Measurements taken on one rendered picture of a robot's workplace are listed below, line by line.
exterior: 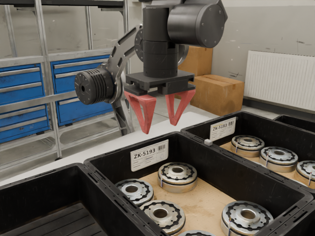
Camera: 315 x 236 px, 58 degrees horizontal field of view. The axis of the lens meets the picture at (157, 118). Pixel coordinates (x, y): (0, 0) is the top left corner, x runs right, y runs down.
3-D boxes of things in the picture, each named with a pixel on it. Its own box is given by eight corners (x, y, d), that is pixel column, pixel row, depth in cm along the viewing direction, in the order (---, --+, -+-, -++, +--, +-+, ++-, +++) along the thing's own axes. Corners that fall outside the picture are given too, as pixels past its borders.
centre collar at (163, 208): (144, 213, 59) (143, 210, 58) (162, 204, 61) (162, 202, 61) (158, 227, 55) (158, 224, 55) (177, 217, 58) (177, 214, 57)
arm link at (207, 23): (193, 4, 51) (171, -39, 45) (251, 4, 43) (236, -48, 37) (158, 55, 48) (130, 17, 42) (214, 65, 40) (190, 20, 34)
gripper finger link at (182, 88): (194, 128, 51) (197, 77, 48) (163, 137, 47) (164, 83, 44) (170, 117, 56) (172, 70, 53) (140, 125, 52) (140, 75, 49)
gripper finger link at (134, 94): (179, 132, 49) (182, 80, 46) (146, 143, 45) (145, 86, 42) (156, 121, 54) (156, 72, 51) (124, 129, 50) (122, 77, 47)
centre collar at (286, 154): (266, 153, 84) (266, 151, 83) (277, 149, 86) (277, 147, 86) (281, 160, 80) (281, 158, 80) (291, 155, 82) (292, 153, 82)
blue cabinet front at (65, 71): (58, 126, 246) (49, 61, 226) (123, 107, 293) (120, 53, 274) (60, 127, 244) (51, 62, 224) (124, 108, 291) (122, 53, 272)
